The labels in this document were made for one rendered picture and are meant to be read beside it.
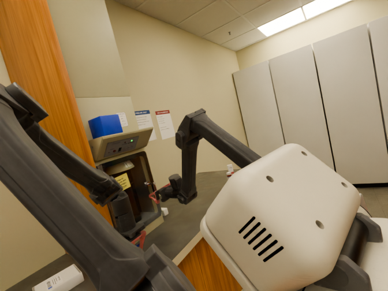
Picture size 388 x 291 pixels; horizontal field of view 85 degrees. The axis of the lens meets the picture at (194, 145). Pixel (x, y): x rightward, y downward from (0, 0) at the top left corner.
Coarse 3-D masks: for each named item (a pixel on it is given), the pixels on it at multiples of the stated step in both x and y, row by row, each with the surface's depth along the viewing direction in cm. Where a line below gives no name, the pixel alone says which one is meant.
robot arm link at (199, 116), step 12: (192, 120) 70; (204, 120) 69; (192, 132) 76; (204, 132) 69; (216, 132) 66; (216, 144) 67; (228, 144) 63; (240, 144) 63; (228, 156) 65; (240, 156) 61; (252, 156) 60
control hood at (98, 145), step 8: (144, 128) 111; (152, 128) 116; (104, 136) 91; (112, 136) 94; (120, 136) 98; (128, 136) 103; (144, 136) 114; (96, 144) 93; (104, 144) 93; (136, 144) 113; (144, 144) 119; (96, 152) 95; (104, 152) 96; (96, 160) 96
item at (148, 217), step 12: (132, 156) 114; (144, 156) 121; (108, 168) 102; (120, 168) 107; (132, 168) 113; (144, 168) 120; (132, 180) 112; (144, 180) 119; (132, 192) 111; (144, 192) 117; (132, 204) 110; (144, 204) 116; (156, 204) 123; (144, 216) 115; (156, 216) 122
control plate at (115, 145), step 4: (136, 136) 108; (120, 140) 100; (124, 140) 102; (128, 140) 105; (136, 140) 110; (108, 144) 95; (112, 144) 97; (116, 144) 100; (120, 144) 102; (124, 144) 104; (128, 144) 107; (132, 144) 110; (108, 148) 97; (112, 148) 99; (116, 148) 101; (128, 148) 109; (132, 148) 112; (112, 152) 101; (116, 152) 103; (120, 152) 106; (104, 156) 98
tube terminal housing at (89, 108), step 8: (128, 96) 120; (80, 104) 96; (88, 104) 99; (96, 104) 103; (104, 104) 106; (112, 104) 110; (120, 104) 114; (128, 104) 119; (80, 112) 96; (88, 112) 99; (96, 112) 102; (104, 112) 106; (112, 112) 109; (120, 112) 114; (128, 112) 118; (88, 120) 98; (128, 120) 117; (136, 120) 122; (88, 128) 98; (128, 128) 116; (136, 128) 121; (88, 136) 97; (128, 152) 114; (136, 152) 118; (104, 160) 102; (112, 160) 105; (152, 224) 120; (160, 224) 125
